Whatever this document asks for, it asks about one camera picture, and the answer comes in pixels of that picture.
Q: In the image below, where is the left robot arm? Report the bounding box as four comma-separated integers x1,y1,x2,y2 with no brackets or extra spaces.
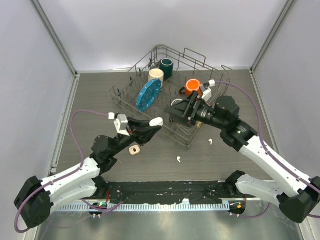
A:
14,114,164,233

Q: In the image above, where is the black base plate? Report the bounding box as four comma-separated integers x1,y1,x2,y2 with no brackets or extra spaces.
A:
92,181,245,205

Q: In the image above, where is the blue polka dot plate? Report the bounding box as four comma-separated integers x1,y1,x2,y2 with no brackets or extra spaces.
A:
136,78,162,112

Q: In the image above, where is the grey wire dish rack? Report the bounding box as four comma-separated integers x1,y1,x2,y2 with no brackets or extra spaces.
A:
109,44,233,149

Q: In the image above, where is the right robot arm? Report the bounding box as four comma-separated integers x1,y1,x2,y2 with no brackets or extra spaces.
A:
165,92,320,224

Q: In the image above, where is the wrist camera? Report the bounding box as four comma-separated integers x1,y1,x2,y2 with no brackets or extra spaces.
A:
199,79,216,103
108,112,130,136

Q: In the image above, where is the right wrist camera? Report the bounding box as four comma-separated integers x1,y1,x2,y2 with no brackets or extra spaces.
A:
199,79,216,103

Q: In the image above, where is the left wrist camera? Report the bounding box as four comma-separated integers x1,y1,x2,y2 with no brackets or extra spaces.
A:
108,112,130,136

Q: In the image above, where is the aluminium frame post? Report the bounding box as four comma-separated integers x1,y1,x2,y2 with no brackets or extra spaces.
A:
29,0,77,76
250,0,297,74

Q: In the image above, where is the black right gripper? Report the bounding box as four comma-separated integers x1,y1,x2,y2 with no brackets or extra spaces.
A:
165,90,227,130

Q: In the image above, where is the white earbud case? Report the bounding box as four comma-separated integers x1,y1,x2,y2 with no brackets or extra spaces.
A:
149,117,164,127

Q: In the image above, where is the cream ribbed mug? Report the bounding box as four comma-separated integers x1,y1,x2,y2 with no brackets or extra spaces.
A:
148,68,164,87

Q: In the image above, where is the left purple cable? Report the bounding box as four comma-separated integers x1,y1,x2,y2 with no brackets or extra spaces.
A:
14,109,125,233

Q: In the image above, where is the right aluminium frame post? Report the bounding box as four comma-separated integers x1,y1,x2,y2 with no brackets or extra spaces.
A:
250,0,297,74

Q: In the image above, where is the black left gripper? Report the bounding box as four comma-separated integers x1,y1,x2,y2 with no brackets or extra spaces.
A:
110,116,161,157

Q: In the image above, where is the white slotted cable duct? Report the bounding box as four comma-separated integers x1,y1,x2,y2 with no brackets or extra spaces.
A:
56,198,230,214

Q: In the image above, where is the orange mug black handle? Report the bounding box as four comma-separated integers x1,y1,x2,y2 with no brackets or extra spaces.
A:
179,78,202,96

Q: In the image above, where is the left aluminium frame post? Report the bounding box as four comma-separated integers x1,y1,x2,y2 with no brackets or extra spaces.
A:
29,0,77,76

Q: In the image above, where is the beige earbud charging case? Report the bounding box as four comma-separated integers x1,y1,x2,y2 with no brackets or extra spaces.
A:
129,145,141,156

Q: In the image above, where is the dark teal mug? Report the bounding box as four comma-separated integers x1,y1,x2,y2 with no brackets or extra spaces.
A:
159,58,174,79

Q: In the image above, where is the grey mug black handle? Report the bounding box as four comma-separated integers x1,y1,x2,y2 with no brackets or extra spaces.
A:
171,98,183,106

